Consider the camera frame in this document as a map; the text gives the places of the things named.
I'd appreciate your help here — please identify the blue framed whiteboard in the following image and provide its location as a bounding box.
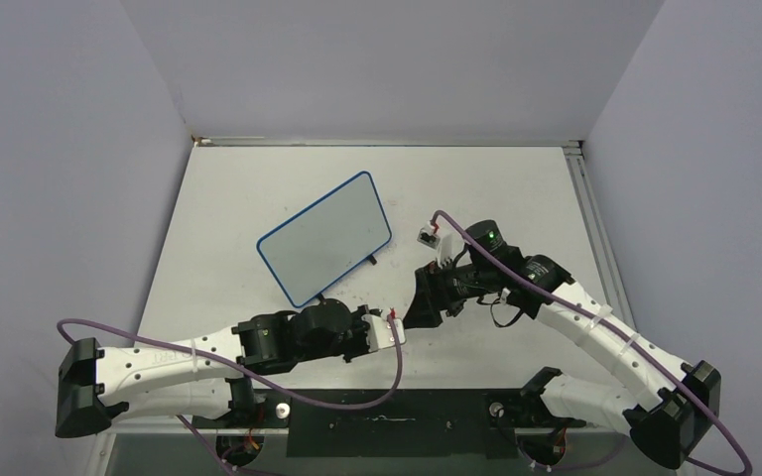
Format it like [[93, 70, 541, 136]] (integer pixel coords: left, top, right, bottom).
[[256, 171, 393, 308]]

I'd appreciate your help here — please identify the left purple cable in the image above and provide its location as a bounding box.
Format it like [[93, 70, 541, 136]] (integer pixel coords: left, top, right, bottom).
[[56, 314, 405, 476]]

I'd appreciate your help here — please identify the aluminium frame rail front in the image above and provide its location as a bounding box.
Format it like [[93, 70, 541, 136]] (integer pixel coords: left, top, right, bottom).
[[94, 386, 690, 436]]

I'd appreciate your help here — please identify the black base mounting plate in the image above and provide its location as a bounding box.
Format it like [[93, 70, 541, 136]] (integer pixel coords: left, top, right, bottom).
[[218, 389, 584, 459]]

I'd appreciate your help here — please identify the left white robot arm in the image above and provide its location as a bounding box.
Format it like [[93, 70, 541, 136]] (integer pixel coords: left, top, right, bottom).
[[55, 299, 398, 438]]

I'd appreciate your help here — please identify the purple cable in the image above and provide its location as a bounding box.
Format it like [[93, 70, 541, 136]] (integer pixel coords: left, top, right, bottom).
[[56, 314, 405, 476], [432, 209, 754, 476]]

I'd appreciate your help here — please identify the aluminium frame rail right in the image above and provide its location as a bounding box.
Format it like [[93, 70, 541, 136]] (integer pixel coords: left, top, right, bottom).
[[563, 141, 637, 329]]

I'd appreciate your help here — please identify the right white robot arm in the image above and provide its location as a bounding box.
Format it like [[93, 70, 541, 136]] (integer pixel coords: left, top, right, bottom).
[[404, 220, 721, 469]]

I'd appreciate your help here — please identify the aluminium frame rail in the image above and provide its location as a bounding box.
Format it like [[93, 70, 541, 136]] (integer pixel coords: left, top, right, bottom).
[[563, 141, 637, 329], [94, 386, 690, 436]]

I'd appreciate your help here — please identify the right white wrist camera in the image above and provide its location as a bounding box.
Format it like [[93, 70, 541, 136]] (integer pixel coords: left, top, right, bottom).
[[417, 221, 462, 268]]

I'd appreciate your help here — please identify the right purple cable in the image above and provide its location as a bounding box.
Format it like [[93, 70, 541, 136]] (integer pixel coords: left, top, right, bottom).
[[432, 209, 754, 476]]

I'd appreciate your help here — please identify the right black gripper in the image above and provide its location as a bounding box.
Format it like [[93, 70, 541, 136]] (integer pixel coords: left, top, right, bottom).
[[403, 255, 497, 328]]

